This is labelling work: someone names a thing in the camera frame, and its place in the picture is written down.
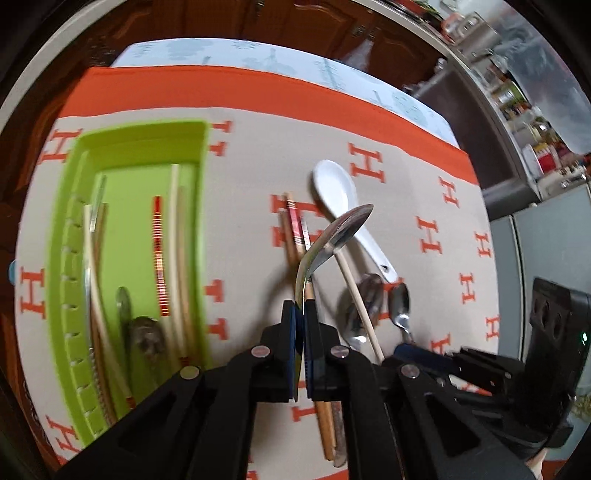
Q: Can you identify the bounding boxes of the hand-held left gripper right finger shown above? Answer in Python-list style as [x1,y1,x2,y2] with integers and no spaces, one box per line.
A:
[305,299,536,480]

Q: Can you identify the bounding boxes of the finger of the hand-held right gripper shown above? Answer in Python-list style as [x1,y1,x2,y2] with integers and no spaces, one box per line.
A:
[450,384,521,419]
[394,343,526,385]

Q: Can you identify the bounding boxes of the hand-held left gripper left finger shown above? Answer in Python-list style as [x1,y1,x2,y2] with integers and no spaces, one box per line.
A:
[55,300,305,480]

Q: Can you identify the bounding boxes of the small steel spoon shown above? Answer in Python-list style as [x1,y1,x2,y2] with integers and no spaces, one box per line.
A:
[387,282,414,344]

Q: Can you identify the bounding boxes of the large steel spoon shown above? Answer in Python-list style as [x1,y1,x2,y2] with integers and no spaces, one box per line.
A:
[294,203,375,402]

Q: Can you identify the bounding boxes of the pale wooden chopstick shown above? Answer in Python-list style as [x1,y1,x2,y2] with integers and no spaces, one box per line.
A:
[178,185,198,357]

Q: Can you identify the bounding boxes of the white ceramic spoon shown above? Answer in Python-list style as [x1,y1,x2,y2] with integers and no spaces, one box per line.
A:
[313,159,399,284]

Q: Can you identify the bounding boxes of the green plastic utensil tray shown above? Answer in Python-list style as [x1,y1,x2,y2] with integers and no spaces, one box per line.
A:
[48,119,214,450]

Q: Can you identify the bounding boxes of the grey refrigerator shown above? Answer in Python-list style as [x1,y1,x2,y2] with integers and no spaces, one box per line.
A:
[485,185,591,324]

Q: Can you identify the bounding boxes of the orange patterned blanket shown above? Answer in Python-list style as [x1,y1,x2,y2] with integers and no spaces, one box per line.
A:
[14,65,505,480]

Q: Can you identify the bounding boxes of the dark steel kitchen appliance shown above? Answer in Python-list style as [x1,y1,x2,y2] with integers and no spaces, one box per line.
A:
[413,69,541,204]

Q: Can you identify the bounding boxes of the row of condiment jars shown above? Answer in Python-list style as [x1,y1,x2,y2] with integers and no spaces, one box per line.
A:
[480,60,591,185]

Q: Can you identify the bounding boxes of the clear plastic bag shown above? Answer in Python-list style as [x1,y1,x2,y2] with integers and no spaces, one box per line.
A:
[489,0,591,155]

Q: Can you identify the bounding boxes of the light blue tablecloth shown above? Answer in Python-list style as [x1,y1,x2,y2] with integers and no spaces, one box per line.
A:
[111,38,462,149]

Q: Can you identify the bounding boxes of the steel electric kettle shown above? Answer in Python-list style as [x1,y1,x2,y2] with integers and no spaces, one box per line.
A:
[455,14,499,56]

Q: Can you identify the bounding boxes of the wooden kitchen cabinets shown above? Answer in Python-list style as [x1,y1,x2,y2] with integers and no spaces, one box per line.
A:
[60,0,448,93]

